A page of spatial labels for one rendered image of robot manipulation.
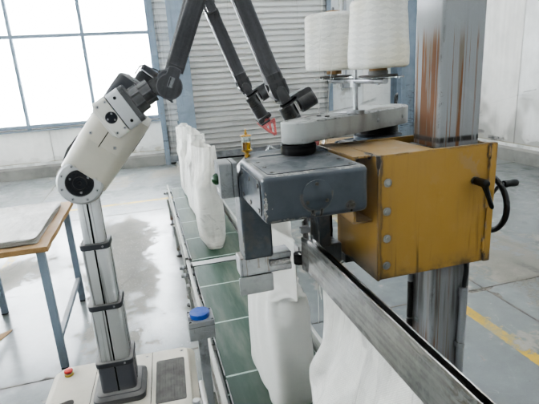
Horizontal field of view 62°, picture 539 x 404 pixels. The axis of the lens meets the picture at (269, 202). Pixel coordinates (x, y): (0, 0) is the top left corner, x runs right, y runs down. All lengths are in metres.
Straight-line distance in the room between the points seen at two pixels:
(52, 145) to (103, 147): 7.23
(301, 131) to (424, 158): 0.30
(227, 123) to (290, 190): 7.85
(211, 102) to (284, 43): 1.77
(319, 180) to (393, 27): 0.38
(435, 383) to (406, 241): 0.48
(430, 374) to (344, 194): 0.40
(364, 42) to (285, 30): 7.97
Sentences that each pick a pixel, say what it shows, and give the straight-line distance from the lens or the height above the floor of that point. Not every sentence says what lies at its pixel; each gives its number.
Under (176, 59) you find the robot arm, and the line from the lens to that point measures 1.45.
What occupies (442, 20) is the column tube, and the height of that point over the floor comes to 1.63.
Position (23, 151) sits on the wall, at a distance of 8.94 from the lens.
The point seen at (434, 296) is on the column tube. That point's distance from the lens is 1.36.
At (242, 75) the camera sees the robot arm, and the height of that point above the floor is 1.53.
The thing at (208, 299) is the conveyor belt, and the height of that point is 0.38.
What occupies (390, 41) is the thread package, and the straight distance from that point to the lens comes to 1.08.
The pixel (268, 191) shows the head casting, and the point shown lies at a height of 1.31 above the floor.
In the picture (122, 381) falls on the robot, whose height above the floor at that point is 0.34.
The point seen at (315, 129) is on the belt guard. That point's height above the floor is 1.40.
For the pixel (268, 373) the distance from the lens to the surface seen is 1.68.
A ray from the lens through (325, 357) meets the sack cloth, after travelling 1.14.
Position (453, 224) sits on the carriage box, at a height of 1.14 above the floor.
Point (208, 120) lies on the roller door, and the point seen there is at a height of 0.74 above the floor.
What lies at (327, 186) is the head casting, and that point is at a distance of 0.95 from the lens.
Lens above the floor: 1.54
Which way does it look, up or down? 16 degrees down
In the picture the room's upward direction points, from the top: 4 degrees counter-clockwise
